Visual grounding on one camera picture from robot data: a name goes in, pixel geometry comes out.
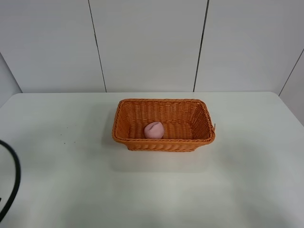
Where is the pink peach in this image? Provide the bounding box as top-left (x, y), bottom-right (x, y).
top-left (144, 122), bottom-right (164, 139)

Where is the orange wicker basket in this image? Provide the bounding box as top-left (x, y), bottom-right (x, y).
top-left (112, 98), bottom-right (216, 152)

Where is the black cable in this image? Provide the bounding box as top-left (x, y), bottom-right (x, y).
top-left (0, 140), bottom-right (22, 216)

